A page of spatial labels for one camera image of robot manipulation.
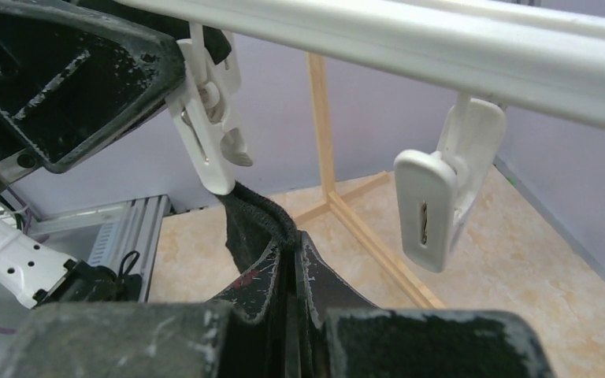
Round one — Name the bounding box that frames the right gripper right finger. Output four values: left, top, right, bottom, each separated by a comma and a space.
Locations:
297, 232, 555, 377

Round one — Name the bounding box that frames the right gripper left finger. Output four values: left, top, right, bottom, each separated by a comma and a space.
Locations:
0, 243, 282, 377

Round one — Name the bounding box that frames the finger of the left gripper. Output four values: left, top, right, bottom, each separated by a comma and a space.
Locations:
0, 1, 185, 173

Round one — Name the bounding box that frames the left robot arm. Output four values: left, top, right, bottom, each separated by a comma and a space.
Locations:
0, 1, 185, 308

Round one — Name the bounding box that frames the wooden drying rack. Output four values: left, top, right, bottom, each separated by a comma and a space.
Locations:
294, 52, 446, 309

